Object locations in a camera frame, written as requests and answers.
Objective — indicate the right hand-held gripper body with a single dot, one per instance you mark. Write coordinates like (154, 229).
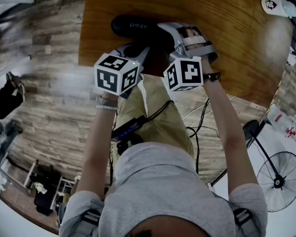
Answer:
(185, 73)

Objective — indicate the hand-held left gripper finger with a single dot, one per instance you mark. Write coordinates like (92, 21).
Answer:
(128, 50)
(145, 55)

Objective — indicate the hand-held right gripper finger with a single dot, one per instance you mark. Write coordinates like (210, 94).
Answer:
(178, 52)
(171, 29)

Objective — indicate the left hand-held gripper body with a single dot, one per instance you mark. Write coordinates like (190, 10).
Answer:
(113, 75)

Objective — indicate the black glasses case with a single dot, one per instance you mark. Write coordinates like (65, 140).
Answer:
(138, 31)

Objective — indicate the person's left forearm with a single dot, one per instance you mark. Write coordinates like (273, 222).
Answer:
(98, 144)

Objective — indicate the person's right forearm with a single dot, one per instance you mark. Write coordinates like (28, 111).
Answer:
(229, 132)

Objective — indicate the person's right hand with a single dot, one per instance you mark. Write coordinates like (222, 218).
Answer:
(192, 34)

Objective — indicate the grey wristband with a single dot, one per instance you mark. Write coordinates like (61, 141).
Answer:
(107, 100)

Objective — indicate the brown wooden table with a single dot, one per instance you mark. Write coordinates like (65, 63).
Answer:
(224, 46)

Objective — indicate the person's khaki trousers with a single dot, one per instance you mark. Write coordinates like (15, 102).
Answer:
(162, 125)

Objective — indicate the black standing fan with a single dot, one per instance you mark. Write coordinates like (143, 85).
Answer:
(251, 128)

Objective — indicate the white packet with red print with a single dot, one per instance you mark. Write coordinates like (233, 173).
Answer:
(278, 117)

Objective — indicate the white slipper with print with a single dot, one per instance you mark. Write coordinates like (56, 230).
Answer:
(276, 6)

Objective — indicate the person's grey shirt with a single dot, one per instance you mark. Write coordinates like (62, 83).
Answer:
(158, 186)

